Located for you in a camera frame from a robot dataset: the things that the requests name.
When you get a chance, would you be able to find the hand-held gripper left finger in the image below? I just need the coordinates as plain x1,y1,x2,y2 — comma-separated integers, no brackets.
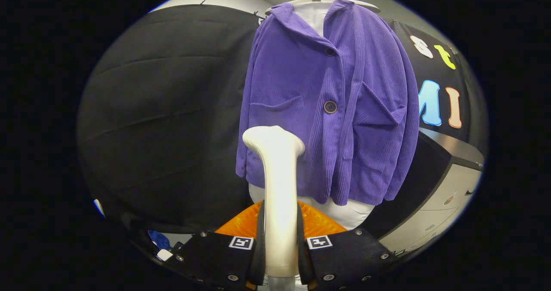
172,201,266,291

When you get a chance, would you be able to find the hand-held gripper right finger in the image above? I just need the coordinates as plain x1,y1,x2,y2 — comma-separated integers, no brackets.
297,201,396,291

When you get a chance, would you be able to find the white garment steamer nozzle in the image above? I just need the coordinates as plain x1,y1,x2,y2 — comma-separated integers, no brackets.
242,125,306,278

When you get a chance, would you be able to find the purple corduroy jacket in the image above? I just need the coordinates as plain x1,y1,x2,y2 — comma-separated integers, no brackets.
235,0,420,207

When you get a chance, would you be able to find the white garment form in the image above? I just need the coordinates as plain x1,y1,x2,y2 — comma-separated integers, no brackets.
249,2,375,230

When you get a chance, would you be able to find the blue cloth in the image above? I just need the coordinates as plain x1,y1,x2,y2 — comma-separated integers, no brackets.
149,230,172,251

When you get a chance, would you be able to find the grey cabinet with dark top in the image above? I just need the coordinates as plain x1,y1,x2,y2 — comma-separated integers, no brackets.
372,127,485,257

